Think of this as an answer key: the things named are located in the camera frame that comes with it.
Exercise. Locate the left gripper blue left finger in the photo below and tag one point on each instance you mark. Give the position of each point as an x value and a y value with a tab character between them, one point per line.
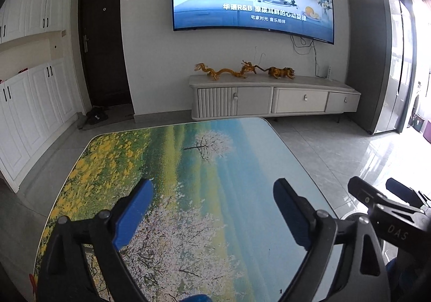
129	211

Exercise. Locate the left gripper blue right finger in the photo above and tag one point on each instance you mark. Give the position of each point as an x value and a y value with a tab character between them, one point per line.
297	212

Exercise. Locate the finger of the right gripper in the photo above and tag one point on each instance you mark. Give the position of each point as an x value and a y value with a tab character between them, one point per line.
406	194
378	203

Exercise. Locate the purple storage box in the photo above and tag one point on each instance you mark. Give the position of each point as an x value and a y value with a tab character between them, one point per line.
426	131

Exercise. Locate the landscape print table mat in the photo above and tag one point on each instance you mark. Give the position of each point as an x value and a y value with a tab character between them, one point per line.
213	226

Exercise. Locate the black shoes at door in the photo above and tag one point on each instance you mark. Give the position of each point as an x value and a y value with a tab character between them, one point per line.
96	115

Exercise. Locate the white TV cabinet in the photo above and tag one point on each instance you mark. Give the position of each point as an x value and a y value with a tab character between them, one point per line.
264	96

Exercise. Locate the golden tiger figurine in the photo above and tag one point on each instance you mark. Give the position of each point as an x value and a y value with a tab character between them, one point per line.
277	73

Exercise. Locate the grey tall cabinet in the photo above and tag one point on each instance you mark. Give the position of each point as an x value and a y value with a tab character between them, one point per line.
380	63

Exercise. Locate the golden dragon figurine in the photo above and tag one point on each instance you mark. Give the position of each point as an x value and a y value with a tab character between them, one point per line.
215	75

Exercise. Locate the dark entrance door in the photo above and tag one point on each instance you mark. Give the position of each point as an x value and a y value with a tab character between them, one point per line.
101	51

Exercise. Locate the white wall cupboard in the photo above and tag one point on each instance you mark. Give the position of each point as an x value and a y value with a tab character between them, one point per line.
37	105

